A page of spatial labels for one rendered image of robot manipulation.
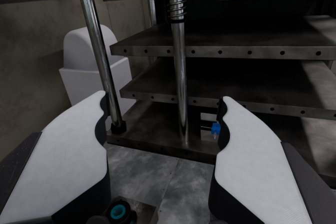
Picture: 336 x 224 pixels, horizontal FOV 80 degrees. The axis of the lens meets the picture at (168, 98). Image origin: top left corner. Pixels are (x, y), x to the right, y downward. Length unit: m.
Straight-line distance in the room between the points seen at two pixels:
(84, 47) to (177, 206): 1.78
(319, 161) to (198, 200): 0.58
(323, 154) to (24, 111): 2.64
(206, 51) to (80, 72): 1.70
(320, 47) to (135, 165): 0.88
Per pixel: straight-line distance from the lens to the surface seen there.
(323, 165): 1.14
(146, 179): 0.95
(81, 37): 2.23
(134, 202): 0.80
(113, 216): 0.75
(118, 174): 1.00
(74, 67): 2.45
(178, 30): 0.86
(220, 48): 0.89
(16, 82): 2.65
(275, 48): 0.89
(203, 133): 1.10
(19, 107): 2.70
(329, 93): 1.17
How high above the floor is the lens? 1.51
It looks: 28 degrees down
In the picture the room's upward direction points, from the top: 6 degrees counter-clockwise
